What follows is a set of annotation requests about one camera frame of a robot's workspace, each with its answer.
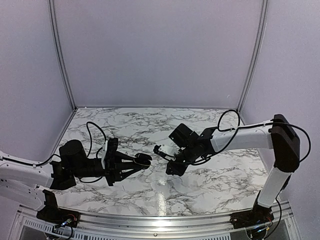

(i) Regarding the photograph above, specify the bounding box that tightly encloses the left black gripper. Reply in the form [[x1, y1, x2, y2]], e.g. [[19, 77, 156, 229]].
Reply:
[[72, 151, 142, 187]]

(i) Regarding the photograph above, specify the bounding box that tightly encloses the black earbud charging case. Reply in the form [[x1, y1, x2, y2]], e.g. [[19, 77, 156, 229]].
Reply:
[[133, 153, 152, 169]]

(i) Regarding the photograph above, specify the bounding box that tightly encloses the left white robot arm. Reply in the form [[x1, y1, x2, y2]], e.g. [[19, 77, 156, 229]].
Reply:
[[0, 138, 152, 223]]

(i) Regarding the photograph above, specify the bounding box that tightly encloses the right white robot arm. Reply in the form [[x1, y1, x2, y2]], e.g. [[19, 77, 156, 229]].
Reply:
[[156, 114, 300, 224]]

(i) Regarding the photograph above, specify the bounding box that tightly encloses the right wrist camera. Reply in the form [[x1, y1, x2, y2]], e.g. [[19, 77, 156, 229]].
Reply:
[[153, 144, 180, 158]]

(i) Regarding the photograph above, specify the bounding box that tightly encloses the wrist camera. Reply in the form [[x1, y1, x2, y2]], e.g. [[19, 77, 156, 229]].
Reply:
[[101, 140, 111, 170], [153, 144, 180, 158]]

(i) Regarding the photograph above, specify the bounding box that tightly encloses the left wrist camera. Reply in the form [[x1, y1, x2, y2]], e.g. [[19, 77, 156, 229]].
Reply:
[[101, 140, 111, 170]]

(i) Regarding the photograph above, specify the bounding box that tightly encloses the front aluminium rail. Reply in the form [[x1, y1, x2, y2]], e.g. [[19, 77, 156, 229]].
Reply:
[[14, 197, 293, 240]]

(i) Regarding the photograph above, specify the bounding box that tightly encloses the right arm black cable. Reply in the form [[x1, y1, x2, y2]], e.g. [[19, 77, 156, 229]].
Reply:
[[199, 109, 312, 166]]

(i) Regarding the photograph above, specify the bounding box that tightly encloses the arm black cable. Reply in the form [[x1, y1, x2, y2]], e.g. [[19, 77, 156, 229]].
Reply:
[[0, 121, 108, 183], [199, 109, 312, 166]]

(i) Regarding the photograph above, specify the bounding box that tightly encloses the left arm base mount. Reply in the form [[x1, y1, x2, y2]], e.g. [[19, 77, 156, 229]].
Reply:
[[36, 190, 80, 228]]

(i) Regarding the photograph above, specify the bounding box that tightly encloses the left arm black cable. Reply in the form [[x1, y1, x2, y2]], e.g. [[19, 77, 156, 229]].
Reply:
[[0, 121, 108, 183]]

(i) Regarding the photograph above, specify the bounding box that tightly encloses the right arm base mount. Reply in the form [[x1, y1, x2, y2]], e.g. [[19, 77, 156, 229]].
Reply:
[[229, 195, 275, 229]]

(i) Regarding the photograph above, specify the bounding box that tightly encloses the left aluminium frame post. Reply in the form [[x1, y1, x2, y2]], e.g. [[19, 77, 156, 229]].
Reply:
[[48, 0, 77, 111]]

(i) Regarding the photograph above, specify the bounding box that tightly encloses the aluminium frame post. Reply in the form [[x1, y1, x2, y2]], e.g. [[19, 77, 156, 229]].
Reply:
[[236, 0, 270, 114], [48, 0, 77, 111]]

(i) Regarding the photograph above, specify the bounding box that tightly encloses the right aluminium frame post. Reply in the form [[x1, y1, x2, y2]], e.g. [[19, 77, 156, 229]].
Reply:
[[236, 0, 270, 114]]

